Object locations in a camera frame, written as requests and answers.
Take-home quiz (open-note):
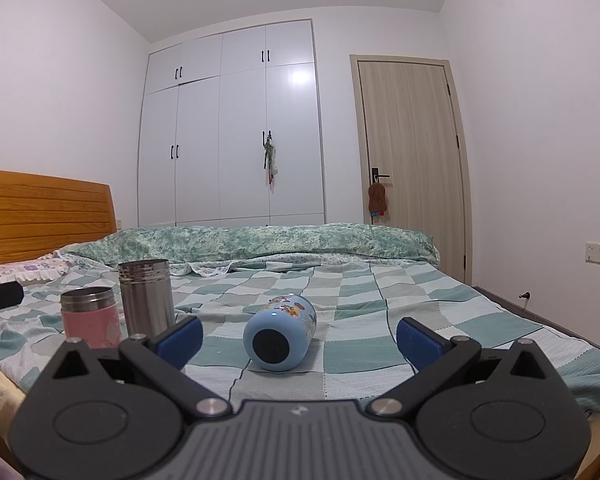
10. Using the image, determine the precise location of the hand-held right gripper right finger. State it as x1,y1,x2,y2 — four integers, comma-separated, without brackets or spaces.
370,316,566,417

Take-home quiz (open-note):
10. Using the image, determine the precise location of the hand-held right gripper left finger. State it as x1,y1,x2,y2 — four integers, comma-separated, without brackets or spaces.
32,316,232,417

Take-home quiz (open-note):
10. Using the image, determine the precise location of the blue cartoon print cup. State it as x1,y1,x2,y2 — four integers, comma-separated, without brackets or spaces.
243,294,318,373

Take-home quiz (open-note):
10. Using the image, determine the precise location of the stainless steel cup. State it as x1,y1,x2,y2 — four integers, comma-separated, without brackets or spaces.
117,259,177,341

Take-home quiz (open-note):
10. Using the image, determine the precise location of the pink thermos cup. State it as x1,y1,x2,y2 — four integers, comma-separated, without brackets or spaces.
60,286,123,350

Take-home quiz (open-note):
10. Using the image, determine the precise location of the green checkered bed sheet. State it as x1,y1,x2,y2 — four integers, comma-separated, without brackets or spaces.
0,259,600,411

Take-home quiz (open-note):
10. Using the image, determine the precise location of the green floral duvet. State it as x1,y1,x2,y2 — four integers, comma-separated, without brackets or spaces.
62,222,441,267

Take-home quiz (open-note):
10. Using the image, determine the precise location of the brown hanging bag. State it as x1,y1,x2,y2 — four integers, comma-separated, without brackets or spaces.
367,182,390,218

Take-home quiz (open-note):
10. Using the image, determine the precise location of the purple floral pillow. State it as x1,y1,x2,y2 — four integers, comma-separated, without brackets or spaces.
0,252,81,287

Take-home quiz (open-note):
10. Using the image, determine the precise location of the light wooden door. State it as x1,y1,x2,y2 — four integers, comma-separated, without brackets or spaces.
350,54,473,286

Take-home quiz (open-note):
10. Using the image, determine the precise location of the black device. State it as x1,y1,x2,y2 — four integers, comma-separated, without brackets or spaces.
0,281,24,317

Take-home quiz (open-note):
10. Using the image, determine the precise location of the wooden bed headboard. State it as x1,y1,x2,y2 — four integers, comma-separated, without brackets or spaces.
0,168,118,265

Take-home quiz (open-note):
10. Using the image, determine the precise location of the green hanging ornament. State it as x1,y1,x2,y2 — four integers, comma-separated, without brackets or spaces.
261,131,280,186

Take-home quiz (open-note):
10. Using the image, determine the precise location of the white wardrobe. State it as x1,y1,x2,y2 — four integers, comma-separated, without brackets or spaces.
137,19,327,228

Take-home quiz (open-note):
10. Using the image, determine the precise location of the dark bed frame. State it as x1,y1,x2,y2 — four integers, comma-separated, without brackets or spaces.
472,285,600,363

